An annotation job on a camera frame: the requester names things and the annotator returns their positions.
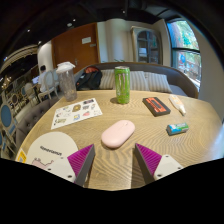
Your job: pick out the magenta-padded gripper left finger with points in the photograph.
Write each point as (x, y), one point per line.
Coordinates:
(60, 166)

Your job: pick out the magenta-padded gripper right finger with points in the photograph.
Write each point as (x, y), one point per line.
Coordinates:
(166, 165)

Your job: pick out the pink computer mouse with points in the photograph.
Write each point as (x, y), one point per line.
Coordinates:
(117, 134)

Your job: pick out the yellow card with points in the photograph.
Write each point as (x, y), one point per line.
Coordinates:
(21, 156)

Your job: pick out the white sticker sheet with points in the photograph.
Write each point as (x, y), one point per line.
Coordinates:
(75, 113)

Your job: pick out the grey tufted armchair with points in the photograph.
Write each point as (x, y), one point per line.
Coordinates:
(31, 116)

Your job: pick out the black box orange print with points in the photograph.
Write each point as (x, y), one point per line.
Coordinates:
(156, 106)

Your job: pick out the white tube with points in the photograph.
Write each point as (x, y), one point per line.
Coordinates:
(177, 104)

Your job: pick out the blue-backed chairs group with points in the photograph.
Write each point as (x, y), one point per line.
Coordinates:
(6, 116)

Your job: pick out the striped cushion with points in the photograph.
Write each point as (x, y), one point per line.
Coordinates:
(106, 80)
(138, 81)
(159, 83)

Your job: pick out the clear shaker bottle white lid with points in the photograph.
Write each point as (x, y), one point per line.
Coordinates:
(67, 83)

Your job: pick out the white oval-back chair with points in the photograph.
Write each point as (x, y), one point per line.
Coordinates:
(50, 83)

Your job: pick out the grey curved sofa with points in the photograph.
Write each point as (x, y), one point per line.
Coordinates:
(180, 80)

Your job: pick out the person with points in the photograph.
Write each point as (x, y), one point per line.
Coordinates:
(42, 78)

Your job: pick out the black backpack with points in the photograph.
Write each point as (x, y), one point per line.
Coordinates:
(89, 80)

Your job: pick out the green drink can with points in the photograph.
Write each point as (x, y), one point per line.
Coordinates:
(122, 85)

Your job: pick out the black-framed window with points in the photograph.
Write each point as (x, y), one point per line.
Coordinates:
(186, 50)

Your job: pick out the brown wooden door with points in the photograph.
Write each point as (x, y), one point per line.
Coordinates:
(75, 46)

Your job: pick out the grey arched glass cabinet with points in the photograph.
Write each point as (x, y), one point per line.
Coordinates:
(148, 45)

